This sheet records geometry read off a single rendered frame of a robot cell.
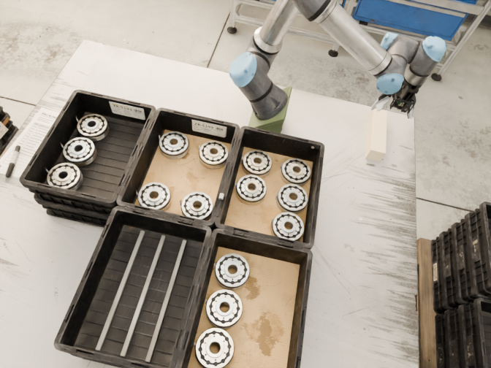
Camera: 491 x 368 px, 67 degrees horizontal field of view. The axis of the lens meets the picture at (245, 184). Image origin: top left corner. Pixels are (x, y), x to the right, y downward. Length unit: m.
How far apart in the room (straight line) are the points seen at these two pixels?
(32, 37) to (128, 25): 0.69
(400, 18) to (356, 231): 1.92
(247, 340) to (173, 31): 2.55
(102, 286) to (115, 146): 0.50
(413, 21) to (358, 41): 1.88
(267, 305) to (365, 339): 0.37
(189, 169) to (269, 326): 0.58
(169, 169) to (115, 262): 0.36
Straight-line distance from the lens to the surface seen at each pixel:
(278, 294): 1.16
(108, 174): 1.34
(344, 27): 1.18
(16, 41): 3.33
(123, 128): 1.45
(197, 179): 1.29
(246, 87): 1.42
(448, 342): 1.99
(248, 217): 1.23
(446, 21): 3.09
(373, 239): 1.46
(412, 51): 1.37
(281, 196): 1.25
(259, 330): 1.13
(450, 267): 2.05
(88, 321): 1.17
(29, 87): 2.94
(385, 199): 1.57
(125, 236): 1.22
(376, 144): 1.63
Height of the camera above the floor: 1.93
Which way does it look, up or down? 59 degrees down
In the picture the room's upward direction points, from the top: 10 degrees clockwise
